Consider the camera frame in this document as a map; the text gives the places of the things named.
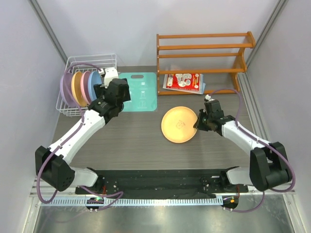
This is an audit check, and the blue plate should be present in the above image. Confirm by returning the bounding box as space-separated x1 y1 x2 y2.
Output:
88 71 102 102

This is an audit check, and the pink plate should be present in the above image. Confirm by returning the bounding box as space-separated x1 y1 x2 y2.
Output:
80 71 91 104

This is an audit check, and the light orange plate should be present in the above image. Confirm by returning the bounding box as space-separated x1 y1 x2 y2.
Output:
161 106 197 143

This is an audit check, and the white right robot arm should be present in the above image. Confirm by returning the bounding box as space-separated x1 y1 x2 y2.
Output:
194 99 294 192

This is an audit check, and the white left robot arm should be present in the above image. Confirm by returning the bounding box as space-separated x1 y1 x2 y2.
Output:
35 78 130 194

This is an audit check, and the orange wooden shelf rack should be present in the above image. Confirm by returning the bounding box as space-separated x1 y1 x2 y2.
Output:
156 32 256 96

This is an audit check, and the teal cutting mat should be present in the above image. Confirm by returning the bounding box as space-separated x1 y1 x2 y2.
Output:
119 72 157 112

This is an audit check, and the red white booklet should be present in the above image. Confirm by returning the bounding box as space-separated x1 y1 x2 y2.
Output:
163 73 206 94

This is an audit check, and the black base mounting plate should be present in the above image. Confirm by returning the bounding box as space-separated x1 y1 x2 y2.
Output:
89 169 248 199

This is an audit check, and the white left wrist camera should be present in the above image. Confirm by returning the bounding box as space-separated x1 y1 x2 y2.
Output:
99 67 119 87

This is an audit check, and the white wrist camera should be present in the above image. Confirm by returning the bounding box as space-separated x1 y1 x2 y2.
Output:
205 95 214 102
99 67 119 87

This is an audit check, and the white wire dish rack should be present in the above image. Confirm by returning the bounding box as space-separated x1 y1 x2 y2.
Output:
56 53 117 117

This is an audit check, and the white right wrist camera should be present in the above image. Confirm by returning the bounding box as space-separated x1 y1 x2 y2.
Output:
205 95 214 102

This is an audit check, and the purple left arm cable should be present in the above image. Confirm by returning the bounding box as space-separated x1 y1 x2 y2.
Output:
35 63 124 214

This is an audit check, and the perforated metal rail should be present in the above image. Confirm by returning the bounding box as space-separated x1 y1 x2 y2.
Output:
42 196 223 207

